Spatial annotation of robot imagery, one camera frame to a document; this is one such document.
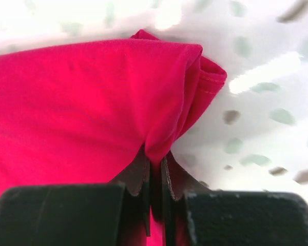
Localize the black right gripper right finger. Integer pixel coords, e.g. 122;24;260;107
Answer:
161;154;308;246

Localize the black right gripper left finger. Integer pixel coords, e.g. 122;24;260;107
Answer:
0;149;150;246

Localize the magenta t shirt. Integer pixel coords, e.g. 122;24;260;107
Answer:
0;30;227;245

